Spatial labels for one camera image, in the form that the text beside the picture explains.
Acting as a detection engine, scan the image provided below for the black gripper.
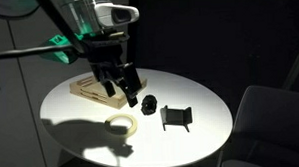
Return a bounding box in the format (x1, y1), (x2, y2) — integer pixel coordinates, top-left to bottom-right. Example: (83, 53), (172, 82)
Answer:
(82, 34), (142, 111)

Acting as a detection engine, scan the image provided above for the white masking tape roll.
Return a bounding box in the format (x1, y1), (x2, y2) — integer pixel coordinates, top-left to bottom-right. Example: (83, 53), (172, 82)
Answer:
(104, 112), (139, 140)

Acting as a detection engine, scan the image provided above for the wooden slatted tray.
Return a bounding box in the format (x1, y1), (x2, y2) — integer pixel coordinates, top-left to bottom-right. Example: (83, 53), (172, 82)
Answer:
(68, 68), (149, 112)

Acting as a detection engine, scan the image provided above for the small black round object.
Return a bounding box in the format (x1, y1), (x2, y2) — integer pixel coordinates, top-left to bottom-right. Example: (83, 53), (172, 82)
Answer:
(140, 93), (160, 117)

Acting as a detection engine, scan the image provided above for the grey chair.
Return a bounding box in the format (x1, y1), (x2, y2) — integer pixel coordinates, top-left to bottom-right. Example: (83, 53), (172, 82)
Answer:
(219, 83), (299, 167)

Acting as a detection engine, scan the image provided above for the black plastic bracket stand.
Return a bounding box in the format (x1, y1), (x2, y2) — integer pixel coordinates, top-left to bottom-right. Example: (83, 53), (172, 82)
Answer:
(159, 104), (194, 134)

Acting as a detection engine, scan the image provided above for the green printed camera mount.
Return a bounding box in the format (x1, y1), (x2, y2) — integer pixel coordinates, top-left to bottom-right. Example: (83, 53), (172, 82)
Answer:
(38, 32), (87, 66)

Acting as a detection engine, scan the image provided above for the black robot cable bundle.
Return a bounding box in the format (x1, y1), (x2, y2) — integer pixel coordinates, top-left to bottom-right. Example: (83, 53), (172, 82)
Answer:
(0, 43), (77, 62)

